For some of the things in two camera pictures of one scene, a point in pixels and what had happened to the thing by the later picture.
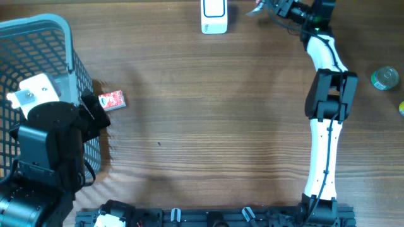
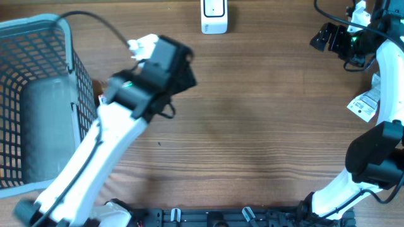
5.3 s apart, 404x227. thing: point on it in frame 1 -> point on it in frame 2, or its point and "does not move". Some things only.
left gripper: [91, 127] -> [187, 79]
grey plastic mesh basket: [31, 46] does not move
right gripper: [283, 7] -> [339, 31]
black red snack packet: [259, 5] -> [365, 106]
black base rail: [220, 217] does not move
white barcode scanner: [214, 16] does not move
